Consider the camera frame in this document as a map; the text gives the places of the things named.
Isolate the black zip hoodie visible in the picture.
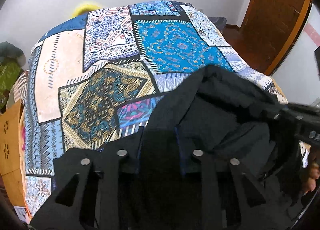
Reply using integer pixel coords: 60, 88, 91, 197
100, 64, 304, 230

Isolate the person right hand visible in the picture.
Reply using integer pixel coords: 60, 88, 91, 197
302, 146, 319, 194

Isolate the white sliding wardrobe door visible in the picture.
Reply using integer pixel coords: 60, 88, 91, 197
272, 5, 319, 105

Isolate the blue patchwork bedspread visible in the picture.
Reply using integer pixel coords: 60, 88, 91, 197
24, 1, 286, 218

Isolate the brown wooden door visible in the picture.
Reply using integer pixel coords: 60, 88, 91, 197
241, 0, 311, 75

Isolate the orange floral blanket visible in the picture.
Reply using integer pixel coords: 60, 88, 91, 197
6, 70, 29, 109

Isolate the grey bag on floor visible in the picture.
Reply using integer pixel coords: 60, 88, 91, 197
209, 17, 227, 33

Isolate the wooden lap desk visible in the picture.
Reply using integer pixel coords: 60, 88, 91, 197
1, 100, 25, 207

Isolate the green fabric storage box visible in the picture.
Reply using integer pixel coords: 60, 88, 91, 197
0, 58, 22, 109

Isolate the dark green jacket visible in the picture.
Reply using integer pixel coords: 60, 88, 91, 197
0, 41, 26, 67

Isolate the yellow foam ring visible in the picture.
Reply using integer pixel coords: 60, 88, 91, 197
71, 1, 103, 18

